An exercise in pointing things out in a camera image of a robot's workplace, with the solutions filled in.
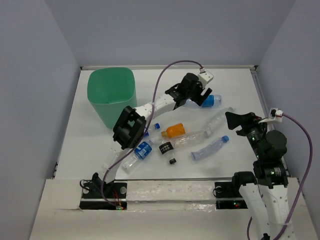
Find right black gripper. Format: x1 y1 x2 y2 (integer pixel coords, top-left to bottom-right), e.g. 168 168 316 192
224 110 268 159

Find clear bottle white cap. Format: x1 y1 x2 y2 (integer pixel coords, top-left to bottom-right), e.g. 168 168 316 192
202 107 235 138

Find blue cap crushed bottle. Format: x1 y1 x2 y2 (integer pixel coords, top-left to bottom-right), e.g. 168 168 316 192
190 135 230 162

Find orange juice bottle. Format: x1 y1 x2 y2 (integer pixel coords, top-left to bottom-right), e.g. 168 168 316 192
161 123 186 138

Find long clear crushed bottle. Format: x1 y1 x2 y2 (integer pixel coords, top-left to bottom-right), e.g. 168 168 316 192
170 130 208 149

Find small blue label bottle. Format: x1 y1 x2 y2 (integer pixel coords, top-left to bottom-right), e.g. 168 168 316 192
144 123 161 138

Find black label bottle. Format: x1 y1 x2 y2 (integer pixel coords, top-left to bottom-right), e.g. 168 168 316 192
158 140 177 165

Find blue label bottle white cap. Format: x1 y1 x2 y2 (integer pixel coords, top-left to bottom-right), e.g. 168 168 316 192
121 139 155 174

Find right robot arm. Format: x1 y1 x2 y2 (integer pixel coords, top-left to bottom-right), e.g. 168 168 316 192
225 111 297 240

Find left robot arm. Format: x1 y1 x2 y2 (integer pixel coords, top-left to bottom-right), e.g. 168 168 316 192
92 69 214 200

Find green plastic bin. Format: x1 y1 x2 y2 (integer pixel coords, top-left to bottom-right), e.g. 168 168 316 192
87 67 138 129

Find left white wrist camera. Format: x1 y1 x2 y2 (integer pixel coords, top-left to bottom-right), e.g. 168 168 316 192
197 71 214 87

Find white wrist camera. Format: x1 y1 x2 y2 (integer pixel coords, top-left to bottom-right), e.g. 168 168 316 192
197 71 214 87
258 108 284 125

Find metal back frame rail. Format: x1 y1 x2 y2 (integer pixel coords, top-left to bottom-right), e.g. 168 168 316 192
79 64 258 71

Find metal frame rail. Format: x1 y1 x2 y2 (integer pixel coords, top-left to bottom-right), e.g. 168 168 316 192
79 64 258 71
250 69 290 177

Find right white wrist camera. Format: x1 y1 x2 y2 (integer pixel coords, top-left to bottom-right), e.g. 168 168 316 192
258 108 284 125

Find metal right frame rail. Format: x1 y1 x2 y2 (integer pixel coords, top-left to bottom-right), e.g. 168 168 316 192
250 69 290 177

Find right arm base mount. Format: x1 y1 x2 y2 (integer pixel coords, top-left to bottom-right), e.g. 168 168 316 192
212 181 248 210

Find metal front rail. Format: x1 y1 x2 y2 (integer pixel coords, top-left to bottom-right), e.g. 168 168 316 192
115 176 232 182

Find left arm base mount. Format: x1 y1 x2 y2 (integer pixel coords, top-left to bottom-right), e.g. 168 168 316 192
79 179 128 211

